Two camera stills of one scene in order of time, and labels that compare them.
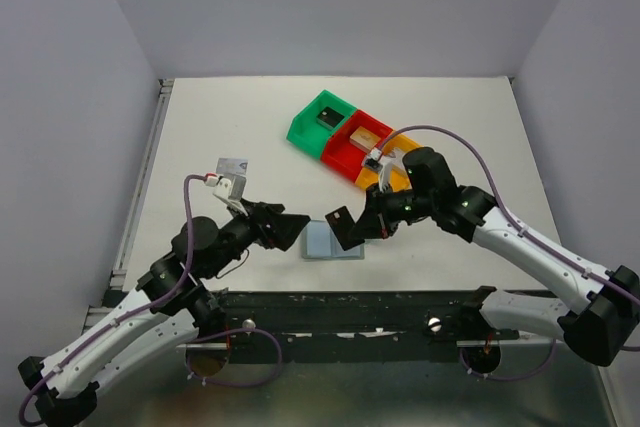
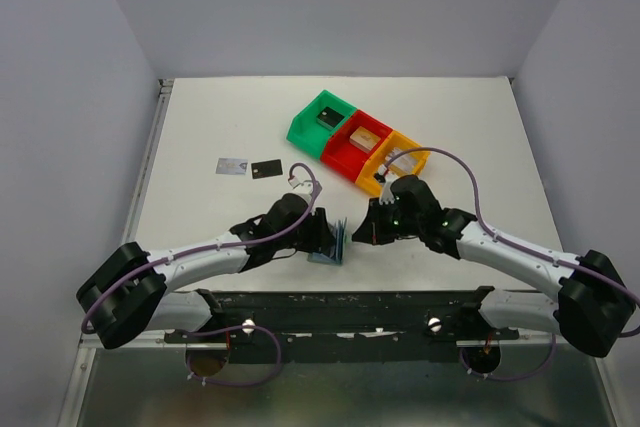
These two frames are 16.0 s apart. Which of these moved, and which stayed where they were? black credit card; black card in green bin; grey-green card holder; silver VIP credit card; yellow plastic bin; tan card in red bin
Moved: black credit card; grey-green card holder
Stayed: tan card in red bin; yellow plastic bin; black card in green bin; silver VIP credit card
